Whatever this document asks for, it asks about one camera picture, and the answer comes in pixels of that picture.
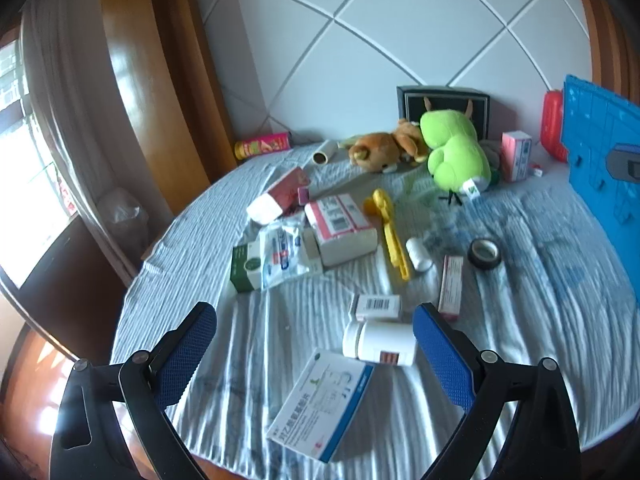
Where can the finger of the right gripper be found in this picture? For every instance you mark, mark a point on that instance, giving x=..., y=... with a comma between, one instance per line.
x=623, y=162

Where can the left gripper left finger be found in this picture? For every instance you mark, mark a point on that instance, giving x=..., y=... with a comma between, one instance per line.
x=152, y=381

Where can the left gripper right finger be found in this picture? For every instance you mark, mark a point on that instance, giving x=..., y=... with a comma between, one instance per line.
x=472, y=379

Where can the long pink medicine box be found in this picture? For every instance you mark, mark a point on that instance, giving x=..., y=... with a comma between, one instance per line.
x=450, y=294

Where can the large white pill bottle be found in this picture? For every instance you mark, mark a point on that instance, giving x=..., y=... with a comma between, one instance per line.
x=388, y=343

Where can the large pink barcode tissue pack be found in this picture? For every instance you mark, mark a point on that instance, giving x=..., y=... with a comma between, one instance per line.
x=342, y=231

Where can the yellow snowball clamp toy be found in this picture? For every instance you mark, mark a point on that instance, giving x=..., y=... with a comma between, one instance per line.
x=379, y=205

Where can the blue plastic storage crate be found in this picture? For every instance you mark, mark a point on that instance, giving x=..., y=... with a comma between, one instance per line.
x=594, y=121

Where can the red plastic basket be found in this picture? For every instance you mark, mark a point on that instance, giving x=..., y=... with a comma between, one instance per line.
x=552, y=124

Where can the small pink tissue pack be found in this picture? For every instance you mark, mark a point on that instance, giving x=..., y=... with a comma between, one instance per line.
x=516, y=147

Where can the black tape roll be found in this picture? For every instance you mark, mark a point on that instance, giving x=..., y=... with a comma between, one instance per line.
x=484, y=253

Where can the small white barcode box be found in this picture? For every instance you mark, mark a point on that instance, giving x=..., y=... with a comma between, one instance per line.
x=375, y=307

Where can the small white pill bottle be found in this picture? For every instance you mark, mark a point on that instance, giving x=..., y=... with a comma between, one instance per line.
x=418, y=254

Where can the green white medicine box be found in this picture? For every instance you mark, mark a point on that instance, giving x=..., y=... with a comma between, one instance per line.
x=246, y=267

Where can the green frog plush toy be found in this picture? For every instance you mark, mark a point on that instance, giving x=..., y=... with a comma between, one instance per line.
x=455, y=160

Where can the blue white medicine box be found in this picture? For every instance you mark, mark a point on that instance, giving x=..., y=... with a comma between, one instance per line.
x=323, y=402

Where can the white blue sachet pack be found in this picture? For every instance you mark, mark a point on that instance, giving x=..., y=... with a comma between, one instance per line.
x=282, y=251

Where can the black gift box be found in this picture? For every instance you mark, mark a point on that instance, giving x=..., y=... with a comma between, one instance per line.
x=411, y=105

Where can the brown bear plush toy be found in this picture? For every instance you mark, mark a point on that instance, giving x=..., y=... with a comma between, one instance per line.
x=381, y=151

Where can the pink chip can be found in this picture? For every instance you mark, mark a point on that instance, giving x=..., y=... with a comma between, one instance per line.
x=262, y=145

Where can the white paper roll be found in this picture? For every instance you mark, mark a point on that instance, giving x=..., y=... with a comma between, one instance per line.
x=324, y=153

